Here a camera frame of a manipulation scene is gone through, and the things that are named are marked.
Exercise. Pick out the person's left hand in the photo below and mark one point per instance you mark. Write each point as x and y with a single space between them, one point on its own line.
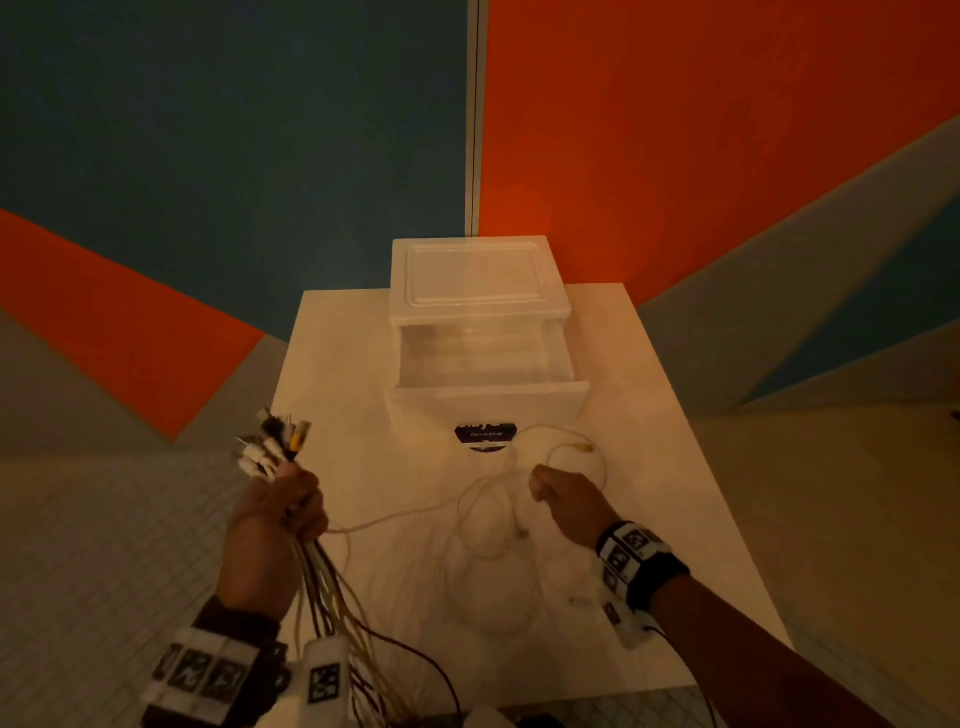
259 540

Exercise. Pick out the person's right hand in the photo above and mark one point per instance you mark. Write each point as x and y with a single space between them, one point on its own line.
577 506

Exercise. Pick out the person's left fingers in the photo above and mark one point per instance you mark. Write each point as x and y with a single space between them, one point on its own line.
306 504

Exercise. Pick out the person's right fingers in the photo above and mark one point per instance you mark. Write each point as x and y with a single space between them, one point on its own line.
546 487

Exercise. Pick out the person's right forearm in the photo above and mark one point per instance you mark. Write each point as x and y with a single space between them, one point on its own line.
742 660

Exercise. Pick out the person's left forearm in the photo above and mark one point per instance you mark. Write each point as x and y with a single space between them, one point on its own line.
187 716

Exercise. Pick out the dark label sticker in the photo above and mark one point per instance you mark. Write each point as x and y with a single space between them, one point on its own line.
486 435

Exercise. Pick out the clear white plastic drawer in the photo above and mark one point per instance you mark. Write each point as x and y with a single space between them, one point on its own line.
487 405

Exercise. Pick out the right wristband with marker tiles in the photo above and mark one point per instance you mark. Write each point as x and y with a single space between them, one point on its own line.
637 555

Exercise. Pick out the wristband with marker tiles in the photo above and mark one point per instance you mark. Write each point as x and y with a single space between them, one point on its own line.
202 667
637 555

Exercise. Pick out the left wristband with marker tiles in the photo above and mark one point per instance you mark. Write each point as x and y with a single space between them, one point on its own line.
202 667

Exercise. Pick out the white plastic drawer cabinet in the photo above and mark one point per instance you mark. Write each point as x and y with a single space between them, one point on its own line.
474 281

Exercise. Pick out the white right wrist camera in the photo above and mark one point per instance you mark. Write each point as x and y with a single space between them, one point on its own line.
626 619

